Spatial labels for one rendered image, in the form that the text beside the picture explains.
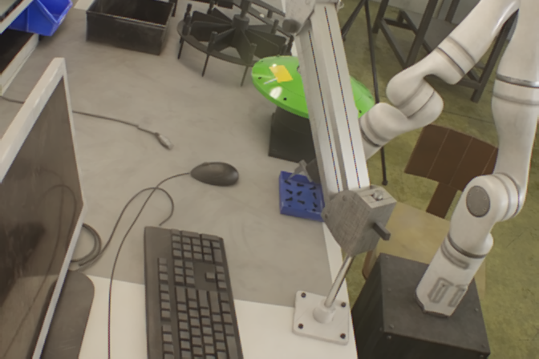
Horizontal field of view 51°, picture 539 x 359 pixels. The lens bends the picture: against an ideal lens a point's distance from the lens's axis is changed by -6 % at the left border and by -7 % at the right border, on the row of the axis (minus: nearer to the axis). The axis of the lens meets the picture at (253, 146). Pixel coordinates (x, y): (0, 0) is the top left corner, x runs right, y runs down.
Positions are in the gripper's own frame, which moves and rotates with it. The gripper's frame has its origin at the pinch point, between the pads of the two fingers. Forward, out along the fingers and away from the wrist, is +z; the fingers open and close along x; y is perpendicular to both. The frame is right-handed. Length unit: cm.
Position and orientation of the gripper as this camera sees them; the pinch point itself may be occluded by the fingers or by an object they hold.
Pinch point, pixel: (296, 175)
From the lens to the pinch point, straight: 130.2
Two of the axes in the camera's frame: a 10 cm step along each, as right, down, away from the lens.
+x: 6.8, -2.5, 6.9
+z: -5.3, 4.8, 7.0
